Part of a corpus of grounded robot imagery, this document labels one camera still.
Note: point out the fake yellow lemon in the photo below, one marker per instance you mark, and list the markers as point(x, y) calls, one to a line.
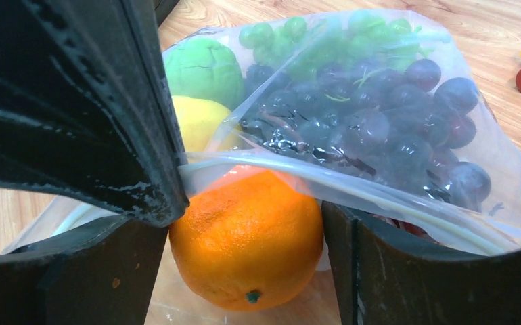
point(198, 120)

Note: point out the green fake grapes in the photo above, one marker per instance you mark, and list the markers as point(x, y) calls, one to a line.
point(302, 50)

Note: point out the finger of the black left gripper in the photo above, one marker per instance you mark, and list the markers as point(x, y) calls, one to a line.
point(85, 110)

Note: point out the fake orange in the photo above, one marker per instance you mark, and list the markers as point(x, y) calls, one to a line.
point(250, 245)

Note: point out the fake green lime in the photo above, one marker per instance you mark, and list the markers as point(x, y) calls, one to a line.
point(203, 68)

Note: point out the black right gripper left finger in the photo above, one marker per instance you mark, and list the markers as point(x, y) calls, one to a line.
point(102, 272)

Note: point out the dark purple fake grapes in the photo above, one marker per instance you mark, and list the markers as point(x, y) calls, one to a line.
point(397, 128)

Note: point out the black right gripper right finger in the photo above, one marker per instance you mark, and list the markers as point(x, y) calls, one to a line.
point(383, 275)

